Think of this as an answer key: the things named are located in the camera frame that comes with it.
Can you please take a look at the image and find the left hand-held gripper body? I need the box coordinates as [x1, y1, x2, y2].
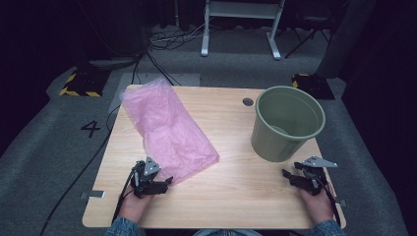
[130, 155, 170, 199]

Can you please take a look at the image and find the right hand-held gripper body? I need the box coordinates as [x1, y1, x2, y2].
[296, 155, 338, 197]

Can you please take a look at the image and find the green plastic bin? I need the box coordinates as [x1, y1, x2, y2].
[250, 86, 327, 163]

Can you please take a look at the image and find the pink plastic bag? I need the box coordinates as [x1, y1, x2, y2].
[119, 77, 220, 187]

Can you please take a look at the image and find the person's left hand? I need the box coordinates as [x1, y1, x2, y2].
[118, 189, 155, 224]

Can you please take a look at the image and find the person's right hand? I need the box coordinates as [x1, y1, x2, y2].
[299, 187, 335, 226]

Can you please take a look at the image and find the grey floor tape strip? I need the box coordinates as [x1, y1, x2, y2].
[80, 190, 107, 200]

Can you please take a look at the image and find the black yellow striped stand base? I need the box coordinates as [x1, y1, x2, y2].
[58, 68, 111, 98]
[291, 73, 336, 100]

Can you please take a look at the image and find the grey flat stand base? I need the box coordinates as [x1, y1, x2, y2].
[88, 56, 143, 70]

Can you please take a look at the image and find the black tripod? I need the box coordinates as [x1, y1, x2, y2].
[283, 18, 332, 60]

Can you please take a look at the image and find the grey pillar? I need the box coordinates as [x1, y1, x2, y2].
[315, 0, 378, 80]

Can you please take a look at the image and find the left hand-held gripper cable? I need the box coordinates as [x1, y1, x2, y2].
[111, 163, 141, 224]

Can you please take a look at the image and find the hand-held gripper cable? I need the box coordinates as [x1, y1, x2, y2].
[111, 163, 141, 224]
[314, 176, 342, 227]

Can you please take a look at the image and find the right hand-held gripper cable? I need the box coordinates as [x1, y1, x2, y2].
[314, 176, 342, 227]

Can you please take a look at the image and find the long black floor cable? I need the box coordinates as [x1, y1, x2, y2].
[38, 103, 122, 236]

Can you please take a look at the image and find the bundle of floor cables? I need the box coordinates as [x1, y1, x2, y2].
[148, 22, 211, 52]

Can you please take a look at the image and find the white metal table frame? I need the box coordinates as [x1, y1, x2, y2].
[200, 0, 286, 61]

